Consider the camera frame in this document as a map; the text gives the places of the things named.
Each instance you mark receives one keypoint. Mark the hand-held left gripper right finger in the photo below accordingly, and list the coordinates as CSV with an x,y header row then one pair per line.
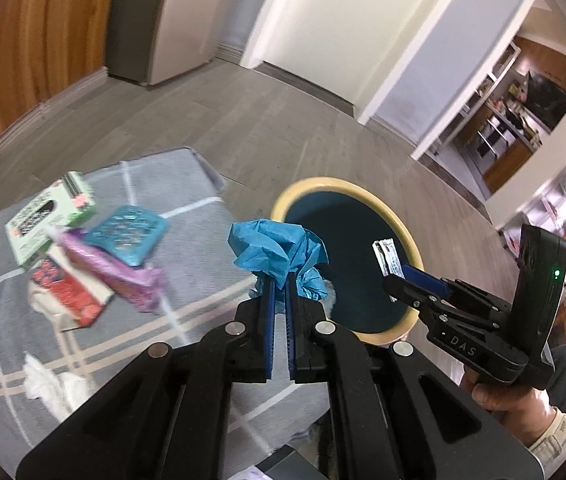
x,y
293,330

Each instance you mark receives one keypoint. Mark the person's right hand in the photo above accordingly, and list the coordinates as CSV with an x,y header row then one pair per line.
x,y
508,410

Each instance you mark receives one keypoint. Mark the purple packet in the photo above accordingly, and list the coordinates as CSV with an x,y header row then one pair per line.
x,y
113,270

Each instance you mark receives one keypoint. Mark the white door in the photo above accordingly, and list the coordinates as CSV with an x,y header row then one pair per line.
x,y
343,25

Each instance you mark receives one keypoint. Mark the blue bin with yellow rim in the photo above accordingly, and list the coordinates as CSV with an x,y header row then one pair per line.
x,y
343,240

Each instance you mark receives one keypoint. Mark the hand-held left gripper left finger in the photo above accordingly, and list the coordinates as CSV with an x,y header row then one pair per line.
x,y
266,330

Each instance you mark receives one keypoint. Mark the green and white box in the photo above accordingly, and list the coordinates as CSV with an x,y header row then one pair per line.
x,y
43,220

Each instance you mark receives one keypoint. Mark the red packet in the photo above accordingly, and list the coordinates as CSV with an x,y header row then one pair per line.
x,y
70,297

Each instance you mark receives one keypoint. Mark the wooden cabinet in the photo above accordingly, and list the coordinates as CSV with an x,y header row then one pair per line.
x,y
28,50

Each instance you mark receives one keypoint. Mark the person's right forearm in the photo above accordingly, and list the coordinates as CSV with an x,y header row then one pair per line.
x,y
558,432

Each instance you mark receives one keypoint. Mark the grey checked blanket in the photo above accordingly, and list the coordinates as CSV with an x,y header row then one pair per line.
x,y
198,260

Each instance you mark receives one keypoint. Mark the teal packet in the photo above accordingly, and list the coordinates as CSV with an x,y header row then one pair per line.
x,y
123,232

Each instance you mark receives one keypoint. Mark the blue plastic sheet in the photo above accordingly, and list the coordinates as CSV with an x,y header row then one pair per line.
x,y
273,245

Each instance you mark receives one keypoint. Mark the white sachet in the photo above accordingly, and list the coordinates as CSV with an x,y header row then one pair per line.
x,y
385,257

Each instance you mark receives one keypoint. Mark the white shelf rack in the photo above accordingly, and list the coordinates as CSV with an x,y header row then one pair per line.
x,y
495,72

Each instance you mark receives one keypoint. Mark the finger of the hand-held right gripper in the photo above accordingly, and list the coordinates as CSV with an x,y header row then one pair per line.
x,y
408,290
425,277

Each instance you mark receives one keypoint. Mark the crumpled white tissue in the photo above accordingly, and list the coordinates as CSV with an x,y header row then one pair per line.
x,y
58,385

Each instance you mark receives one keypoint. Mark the refrigerator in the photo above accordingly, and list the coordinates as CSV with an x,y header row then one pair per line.
x,y
163,25

